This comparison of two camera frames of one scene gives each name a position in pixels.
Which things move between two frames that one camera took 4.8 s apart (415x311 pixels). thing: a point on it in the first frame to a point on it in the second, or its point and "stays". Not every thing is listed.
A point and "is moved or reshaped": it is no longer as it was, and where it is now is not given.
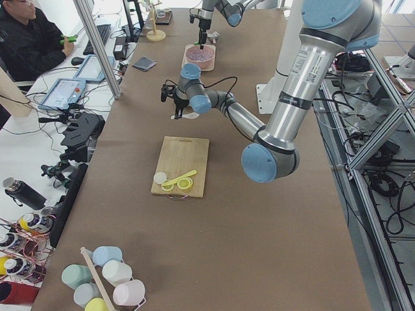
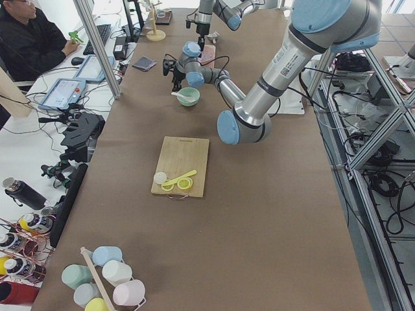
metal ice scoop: (213, 35) stays
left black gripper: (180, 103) to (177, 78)
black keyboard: (102, 31) stays
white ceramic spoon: (192, 116) is moved or reshaped
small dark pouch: (144, 63) stays
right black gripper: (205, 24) stays
